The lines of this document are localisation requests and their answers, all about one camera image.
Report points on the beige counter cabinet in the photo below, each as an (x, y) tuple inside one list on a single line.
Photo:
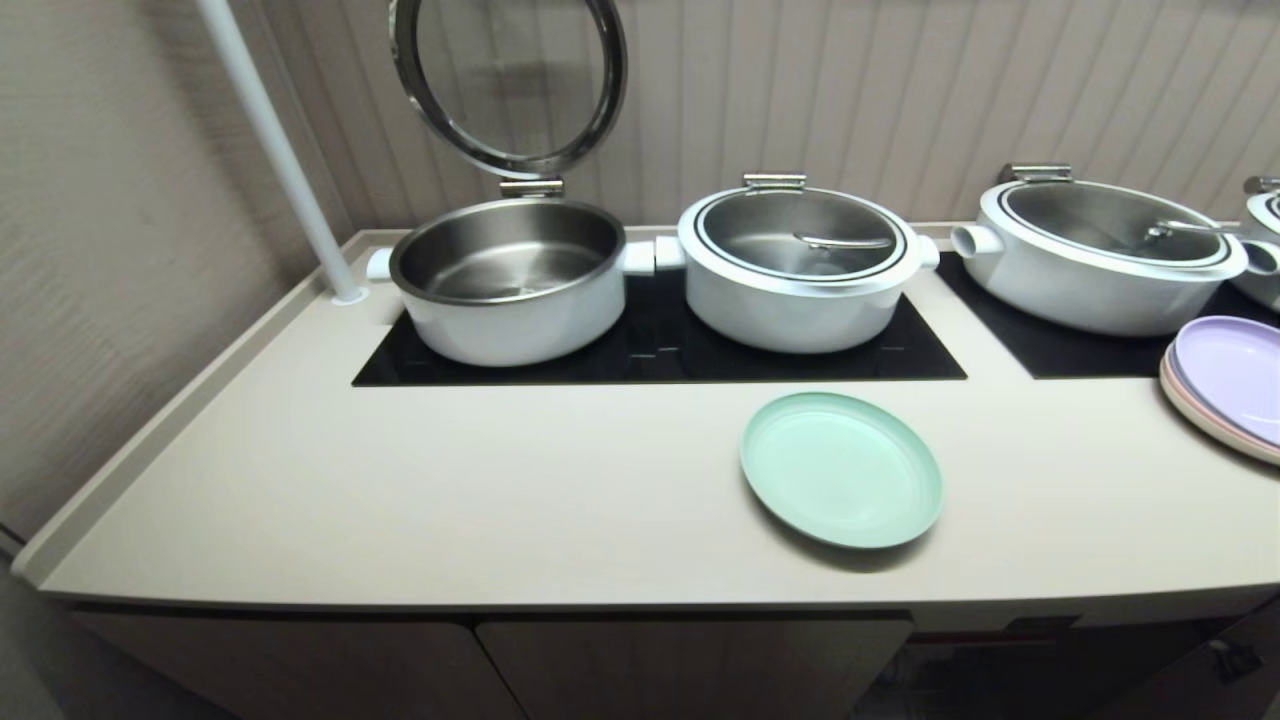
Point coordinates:
[(420, 500)]

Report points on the open cabinet door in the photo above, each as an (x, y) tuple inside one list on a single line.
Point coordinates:
[(1190, 670)]

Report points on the black induction hob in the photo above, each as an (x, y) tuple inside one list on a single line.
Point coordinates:
[(1060, 350), (660, 350)]

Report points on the open white chafing pot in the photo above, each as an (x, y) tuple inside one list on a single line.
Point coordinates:
[(510, 300)]

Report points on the green plate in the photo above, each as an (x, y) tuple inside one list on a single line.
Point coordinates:
[(840, 470)]

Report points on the round glass lid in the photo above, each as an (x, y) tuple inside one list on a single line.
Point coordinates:
[(510, 80)]

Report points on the white pole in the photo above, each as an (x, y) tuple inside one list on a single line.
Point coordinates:
[(275, 150)]

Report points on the stack of pastel plates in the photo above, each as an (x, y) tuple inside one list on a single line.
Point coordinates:
[(1195, 412)]

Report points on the purple plate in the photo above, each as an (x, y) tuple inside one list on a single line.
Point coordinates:
[(1235, 375)]

